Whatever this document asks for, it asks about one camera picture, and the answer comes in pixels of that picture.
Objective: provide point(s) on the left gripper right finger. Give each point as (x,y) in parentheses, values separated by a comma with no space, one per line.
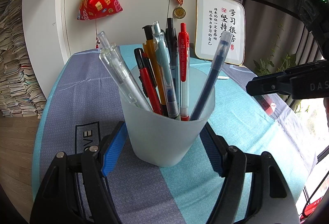
(270,199)

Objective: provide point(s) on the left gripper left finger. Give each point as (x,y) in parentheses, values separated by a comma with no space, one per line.
(75,188)

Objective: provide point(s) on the frosted plastic pen cup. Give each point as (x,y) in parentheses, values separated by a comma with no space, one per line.
(159,140)

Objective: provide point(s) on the green plant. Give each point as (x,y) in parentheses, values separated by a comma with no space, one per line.
(286,51)

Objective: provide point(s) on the white slim pen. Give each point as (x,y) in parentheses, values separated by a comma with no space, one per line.
(223,78)

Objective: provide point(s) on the dark blue capped gel pen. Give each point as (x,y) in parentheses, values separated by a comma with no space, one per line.
(216,66)

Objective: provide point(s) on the teal grey tablecloth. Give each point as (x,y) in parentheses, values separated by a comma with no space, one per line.
(84,106)

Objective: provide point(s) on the stack of papers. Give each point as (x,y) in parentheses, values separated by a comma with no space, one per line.
(21,94)

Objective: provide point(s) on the framed calligraphy plaque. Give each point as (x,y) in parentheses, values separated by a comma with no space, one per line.
(214,17)

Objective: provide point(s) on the red retractable pen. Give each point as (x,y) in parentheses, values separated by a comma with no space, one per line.
(184,59)

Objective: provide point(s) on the light blue retractable pen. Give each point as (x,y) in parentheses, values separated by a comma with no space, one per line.
(163,60)

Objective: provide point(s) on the black red pen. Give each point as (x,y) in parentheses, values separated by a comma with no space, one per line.
(148,80)

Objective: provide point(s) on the clear white pen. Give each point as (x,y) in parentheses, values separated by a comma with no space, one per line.
(119,71)

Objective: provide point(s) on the orange black pen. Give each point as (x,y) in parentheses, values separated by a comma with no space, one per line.
(149,49)

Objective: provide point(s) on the red hanging zongzi ornament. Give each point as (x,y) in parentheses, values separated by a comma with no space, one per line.
(95,9)

